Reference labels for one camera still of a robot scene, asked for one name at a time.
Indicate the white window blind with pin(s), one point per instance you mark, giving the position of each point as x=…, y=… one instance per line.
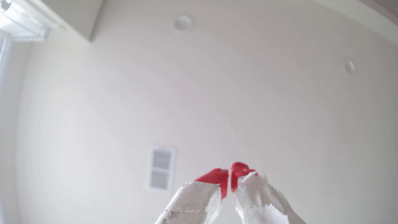
x=21, y=21

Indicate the white ceiling air vent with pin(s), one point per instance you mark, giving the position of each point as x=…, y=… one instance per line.
x=161, y=168

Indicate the cloth-wrapped red gripper finger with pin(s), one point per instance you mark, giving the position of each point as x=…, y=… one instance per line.
x=192, y=202
x=258, y=202

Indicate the round white ceiling fixture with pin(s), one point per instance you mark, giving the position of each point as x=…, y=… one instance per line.
x=349, y=67
x=183, y=22

